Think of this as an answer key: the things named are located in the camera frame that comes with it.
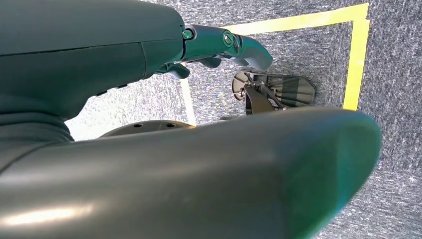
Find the yellow floor tape square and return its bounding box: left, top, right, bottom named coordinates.
left=179, top=2, right=371, bottom=126

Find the black robot foot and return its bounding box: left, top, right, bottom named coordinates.
left=231, top=69, right=317, bottom=110

